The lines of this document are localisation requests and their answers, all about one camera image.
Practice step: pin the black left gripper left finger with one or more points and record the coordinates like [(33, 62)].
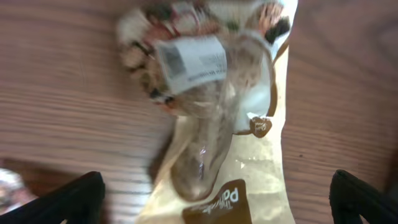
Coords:
[(78, 202)]

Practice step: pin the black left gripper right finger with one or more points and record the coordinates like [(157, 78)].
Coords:
[(353, 200)]

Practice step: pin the dried mushroom pouch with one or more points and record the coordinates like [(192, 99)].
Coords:
[(220, 68), (14, 193)]

